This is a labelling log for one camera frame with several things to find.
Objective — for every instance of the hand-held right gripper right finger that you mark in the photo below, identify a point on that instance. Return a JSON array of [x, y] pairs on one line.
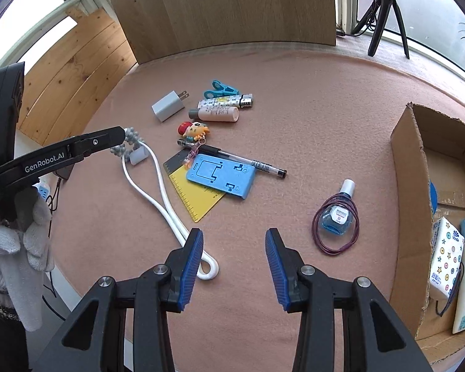
[[277, 271]]

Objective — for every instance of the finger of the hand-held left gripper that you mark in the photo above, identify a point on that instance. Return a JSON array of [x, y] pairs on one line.
[[100, 139]]

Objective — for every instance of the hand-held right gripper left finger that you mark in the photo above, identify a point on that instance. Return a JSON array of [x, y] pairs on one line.
[[190, 271]]

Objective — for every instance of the white roller massager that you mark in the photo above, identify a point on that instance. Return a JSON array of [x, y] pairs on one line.
[[130, 135]]

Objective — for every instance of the white translucent cap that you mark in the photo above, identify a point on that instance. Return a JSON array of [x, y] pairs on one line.
[[138, 156]]

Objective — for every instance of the yellow triangle ruler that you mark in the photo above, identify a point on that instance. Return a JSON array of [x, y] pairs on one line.
[[193, 201]]

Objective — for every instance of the small blue glass bottle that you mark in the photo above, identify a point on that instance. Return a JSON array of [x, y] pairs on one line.
[[331, 223]]

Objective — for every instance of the black triangle ruler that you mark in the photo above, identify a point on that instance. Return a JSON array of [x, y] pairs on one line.
[[174, 164]]

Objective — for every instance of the blue phone stand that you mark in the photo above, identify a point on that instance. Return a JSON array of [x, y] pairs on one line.
[[240, 184]]

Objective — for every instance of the black gel pen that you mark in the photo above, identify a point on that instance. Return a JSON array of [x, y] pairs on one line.
[[263, 167]]

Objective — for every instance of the small cream bottle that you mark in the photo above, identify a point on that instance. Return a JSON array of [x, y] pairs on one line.
[[217, 114]]

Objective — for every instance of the brown cardboard box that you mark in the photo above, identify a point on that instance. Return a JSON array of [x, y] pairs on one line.
[[409, 221]]

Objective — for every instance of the patterned tissue pack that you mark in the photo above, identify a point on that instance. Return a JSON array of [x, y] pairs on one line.
[[445, 255]]

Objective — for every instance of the blue round case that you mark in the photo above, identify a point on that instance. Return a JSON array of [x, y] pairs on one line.
[[433, 197]]

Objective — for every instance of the person's left forearm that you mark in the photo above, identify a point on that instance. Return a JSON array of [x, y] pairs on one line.
[[0, 341]]

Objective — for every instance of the person's left hand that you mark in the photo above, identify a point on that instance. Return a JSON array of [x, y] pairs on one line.
[[7, 248]]

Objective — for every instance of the pine plank panel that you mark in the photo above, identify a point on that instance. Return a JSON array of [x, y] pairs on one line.
[[73, 73]]

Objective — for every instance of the white usb charger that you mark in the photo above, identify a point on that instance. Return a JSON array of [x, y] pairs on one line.
[[166, 106]]

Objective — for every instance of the white power strip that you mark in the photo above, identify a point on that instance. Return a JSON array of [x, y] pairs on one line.
[[42, 192]]

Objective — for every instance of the patterned silver lighter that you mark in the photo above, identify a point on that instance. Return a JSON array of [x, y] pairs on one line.
[[221, 102]]

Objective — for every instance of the blue clothes clip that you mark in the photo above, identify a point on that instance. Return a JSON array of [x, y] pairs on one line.
[[221, 89]]

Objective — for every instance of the large wooden board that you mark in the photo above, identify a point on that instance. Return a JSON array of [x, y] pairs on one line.
[[217, 7]]

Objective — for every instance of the white window frame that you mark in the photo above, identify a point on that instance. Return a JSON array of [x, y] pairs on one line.
[[68, 6]]

